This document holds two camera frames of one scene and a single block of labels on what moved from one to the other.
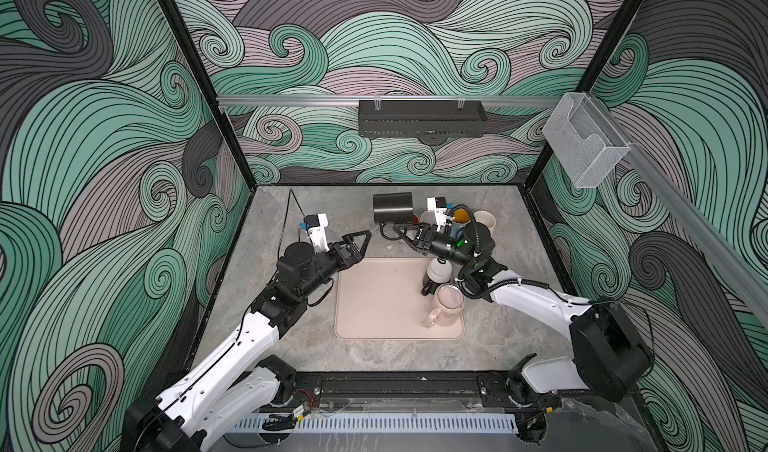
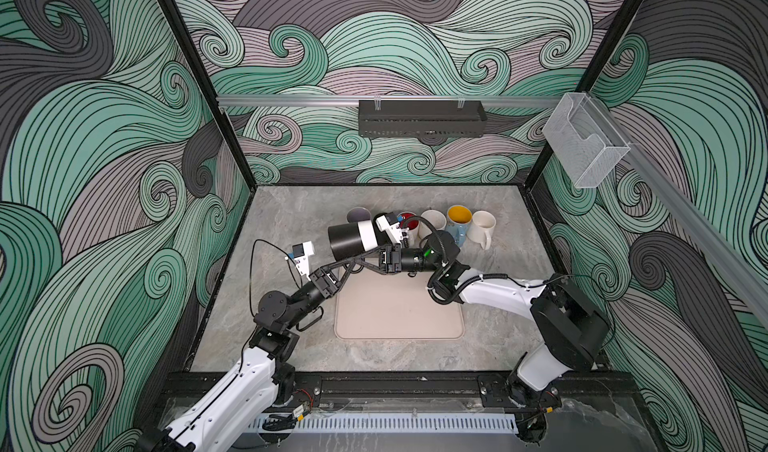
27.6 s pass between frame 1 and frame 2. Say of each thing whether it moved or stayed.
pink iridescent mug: moved
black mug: moved
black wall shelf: stayed
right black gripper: moved
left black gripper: moved
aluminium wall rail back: stayed
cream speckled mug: stayed
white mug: stayed
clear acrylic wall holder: stayed
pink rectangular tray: stayed
